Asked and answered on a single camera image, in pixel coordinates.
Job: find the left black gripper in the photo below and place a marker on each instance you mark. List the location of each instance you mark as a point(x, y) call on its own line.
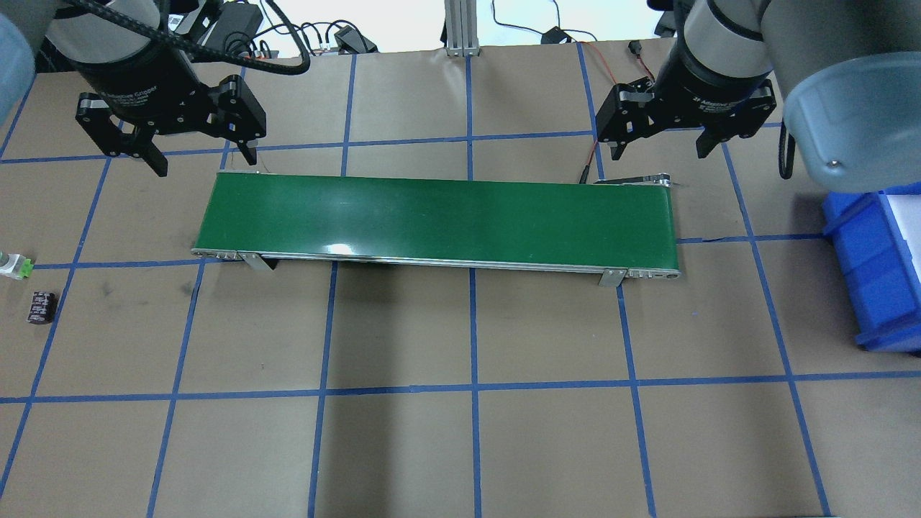
point(144, 88)

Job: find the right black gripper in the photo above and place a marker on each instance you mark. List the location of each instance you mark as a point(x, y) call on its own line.
point(709, 92)

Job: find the black cylindrical capacitor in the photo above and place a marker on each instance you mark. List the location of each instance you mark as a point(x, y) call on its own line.
point(43, 308)

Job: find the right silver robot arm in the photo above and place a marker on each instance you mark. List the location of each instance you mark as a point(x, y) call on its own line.
point(848, 73)

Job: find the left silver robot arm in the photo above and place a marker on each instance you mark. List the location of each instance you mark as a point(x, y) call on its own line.
point(88, 31)

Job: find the green conveyor belt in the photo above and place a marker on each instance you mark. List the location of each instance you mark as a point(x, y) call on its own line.
point(618, 231)

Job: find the black power adapter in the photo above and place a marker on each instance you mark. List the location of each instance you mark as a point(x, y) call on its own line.
point(236, 24)

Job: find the blue plastic bin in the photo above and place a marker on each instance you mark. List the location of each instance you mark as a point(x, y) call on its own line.
point(876, 237)

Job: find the green push button switch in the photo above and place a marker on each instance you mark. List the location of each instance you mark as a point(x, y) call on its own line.
point(17, 267)

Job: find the aluminium frame post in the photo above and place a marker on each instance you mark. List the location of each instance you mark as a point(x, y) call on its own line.
point(461, 29)

